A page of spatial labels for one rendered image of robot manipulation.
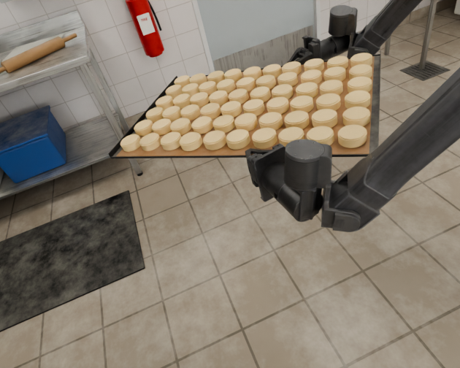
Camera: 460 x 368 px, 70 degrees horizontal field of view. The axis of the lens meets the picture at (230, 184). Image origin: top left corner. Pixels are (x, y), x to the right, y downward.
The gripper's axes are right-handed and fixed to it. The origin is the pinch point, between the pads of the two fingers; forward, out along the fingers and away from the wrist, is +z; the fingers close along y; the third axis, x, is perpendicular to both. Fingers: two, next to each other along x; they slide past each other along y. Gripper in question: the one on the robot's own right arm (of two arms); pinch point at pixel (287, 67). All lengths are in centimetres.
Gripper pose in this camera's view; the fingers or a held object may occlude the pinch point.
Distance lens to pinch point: 98.8
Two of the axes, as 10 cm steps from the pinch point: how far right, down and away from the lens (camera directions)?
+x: 4.3, 5.2, -7.4
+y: -2.4, -7.2, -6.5
